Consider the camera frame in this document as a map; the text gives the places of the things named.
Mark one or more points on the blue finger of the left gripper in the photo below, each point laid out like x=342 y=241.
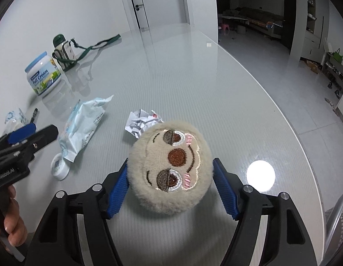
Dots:
x=38 y=141
x=21 y=133

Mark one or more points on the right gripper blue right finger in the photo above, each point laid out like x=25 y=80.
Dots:
x=287 y=241

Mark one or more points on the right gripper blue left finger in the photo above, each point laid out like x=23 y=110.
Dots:
x=56 y=240

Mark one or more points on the light blue wipes packet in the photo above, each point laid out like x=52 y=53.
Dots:
x=81 y=126

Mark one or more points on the beige plush sloth toy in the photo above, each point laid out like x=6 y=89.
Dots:
x=170 y=167

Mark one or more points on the person left hand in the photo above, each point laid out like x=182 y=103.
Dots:
x=13 y=223

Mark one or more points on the tissue pack in plastic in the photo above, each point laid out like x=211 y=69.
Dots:
x=14 y=120

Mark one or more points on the black pen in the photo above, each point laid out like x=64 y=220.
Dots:
x=35 y=112

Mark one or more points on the white round small container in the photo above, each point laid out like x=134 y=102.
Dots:
x=59 y=167

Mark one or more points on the full cream milk powder jar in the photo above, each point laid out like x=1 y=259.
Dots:
x=43 y=74

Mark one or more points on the green white water bottle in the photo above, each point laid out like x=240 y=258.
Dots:
x=63 y=53

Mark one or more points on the crumpled white paper ball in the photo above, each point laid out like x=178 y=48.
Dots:
x=140 y=121

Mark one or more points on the shoe rack with green bag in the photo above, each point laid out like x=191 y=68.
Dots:
x=333 y=70

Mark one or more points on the white door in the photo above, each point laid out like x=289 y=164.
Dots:
x=150 y=13

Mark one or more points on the small pink stool far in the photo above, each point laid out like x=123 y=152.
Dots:
x=225 y=28

